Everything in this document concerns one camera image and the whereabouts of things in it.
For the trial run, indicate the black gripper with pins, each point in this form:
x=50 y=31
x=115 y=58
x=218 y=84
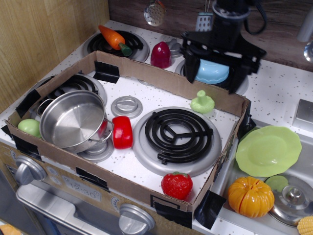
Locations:
x=224 y=44

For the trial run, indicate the light green toy broccoli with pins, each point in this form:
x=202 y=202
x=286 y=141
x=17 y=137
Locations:
x=202 y=103

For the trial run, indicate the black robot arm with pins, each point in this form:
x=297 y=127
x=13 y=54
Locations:
x=224 y=44

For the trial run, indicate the steel pot lid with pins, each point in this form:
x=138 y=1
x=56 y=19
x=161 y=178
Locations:
x=293 y=198

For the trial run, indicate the stainless steel pot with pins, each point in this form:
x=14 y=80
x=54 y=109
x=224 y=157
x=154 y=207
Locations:
x=75 y=121

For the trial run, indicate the light blue plastic bowl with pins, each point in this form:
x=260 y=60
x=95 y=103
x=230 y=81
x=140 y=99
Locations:
x=211 y=72

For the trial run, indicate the silver back stove knob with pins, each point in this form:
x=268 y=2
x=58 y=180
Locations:
x=174 y=47

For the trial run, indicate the silver stove knob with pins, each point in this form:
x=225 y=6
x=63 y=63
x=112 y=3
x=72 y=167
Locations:
x=98 y=152
x=174 y=47
x=127 y=106

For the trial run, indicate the hanging grey spatula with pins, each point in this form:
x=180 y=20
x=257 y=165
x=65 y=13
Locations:
x=205 y=19

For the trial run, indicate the dark red toy vegetable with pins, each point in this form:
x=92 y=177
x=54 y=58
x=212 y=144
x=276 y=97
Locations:
x=161 y=56

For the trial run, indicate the hanging metal strainer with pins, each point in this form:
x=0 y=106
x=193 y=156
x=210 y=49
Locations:
x=154 y=13

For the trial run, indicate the front right black burner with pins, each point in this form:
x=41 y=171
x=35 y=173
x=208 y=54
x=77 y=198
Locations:
x=174 y=139

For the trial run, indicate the silver faucet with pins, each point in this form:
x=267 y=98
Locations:
x=304 y=35

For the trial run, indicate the silver centre stove knob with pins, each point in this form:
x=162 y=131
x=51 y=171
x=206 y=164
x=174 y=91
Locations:
x=127 y=106

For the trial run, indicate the green plastic plate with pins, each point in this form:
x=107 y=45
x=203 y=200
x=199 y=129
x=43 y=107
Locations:
x=268 y=151

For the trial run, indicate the orange toy carrot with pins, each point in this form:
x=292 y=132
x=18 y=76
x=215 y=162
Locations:
x=115 y=40

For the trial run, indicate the red toy pepper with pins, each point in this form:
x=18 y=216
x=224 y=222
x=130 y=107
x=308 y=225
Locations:
x=122 y=133

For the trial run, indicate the cardboard fence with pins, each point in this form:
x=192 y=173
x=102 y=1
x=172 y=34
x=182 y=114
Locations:
x=155 y=88

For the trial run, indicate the red toy strawberry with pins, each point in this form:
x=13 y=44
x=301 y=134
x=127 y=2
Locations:
x=178 y=185

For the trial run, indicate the orange toy pumpkin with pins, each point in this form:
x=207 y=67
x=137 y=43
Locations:
x=250 y=197

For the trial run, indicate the front left black burner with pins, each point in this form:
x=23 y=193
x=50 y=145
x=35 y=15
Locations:
x=76 y=82

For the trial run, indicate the silver front stove knob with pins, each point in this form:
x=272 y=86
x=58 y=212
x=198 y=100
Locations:
x=98 y=152

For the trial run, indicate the right oven knob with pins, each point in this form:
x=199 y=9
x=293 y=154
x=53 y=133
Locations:
x=134 y=220

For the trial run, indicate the oven knob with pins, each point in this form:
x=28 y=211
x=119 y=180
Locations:
x=134 y=220
x=28 y=171

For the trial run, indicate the yellow toy corn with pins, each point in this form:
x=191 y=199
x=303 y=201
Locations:
x=305 y=226

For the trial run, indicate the oven clock display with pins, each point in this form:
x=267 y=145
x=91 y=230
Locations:
x=82 y=189

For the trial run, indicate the green toy apple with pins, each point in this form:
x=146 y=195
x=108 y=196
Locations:
x=30 y=126

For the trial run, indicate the left oven knob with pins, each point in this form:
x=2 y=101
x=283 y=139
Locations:
x=28 y=171

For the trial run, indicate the orange toy at corner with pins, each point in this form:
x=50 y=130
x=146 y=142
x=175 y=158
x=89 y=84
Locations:
x=7 y=229

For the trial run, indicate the silver oven door handle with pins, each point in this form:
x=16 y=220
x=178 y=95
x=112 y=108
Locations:
x=67 y=214

